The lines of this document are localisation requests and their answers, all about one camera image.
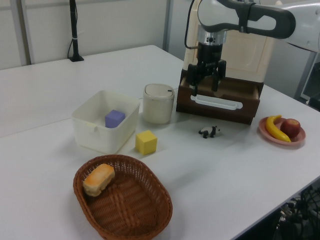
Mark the black white panda toy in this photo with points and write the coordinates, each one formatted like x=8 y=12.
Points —
x=208 y=131

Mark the purple cube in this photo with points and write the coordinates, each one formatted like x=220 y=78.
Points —
x=113 y=120

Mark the cream toy cabinet brown base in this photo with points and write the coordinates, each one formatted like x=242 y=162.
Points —
x=250 y=67

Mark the yellow cube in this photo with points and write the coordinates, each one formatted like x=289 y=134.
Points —
x=146 y=142

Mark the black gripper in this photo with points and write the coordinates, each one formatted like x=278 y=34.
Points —
x=210 y=55

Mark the pink plate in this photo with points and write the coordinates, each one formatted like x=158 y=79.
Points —
x=297 y=141

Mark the white plastic bin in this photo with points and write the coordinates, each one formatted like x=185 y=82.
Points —
x=100 y=137

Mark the brown wicker basket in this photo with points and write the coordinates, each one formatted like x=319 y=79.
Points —
x=130 y=207

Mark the yellow toy banana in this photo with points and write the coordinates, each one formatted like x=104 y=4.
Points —
x=272 y=128

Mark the toy bread loaf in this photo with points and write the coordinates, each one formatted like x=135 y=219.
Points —
x=98 y=178

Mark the grey equipment rack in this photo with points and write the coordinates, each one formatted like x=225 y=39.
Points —
x=312 y=82

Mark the black pole stand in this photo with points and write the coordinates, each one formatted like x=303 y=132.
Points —
x=74 y=37

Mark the red toy apple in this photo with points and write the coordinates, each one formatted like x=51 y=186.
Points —
x=291 y=127

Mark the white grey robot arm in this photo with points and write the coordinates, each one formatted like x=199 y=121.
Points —
x=217 y=12

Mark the white lidded trash can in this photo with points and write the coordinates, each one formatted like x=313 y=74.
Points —
x=157 y=107

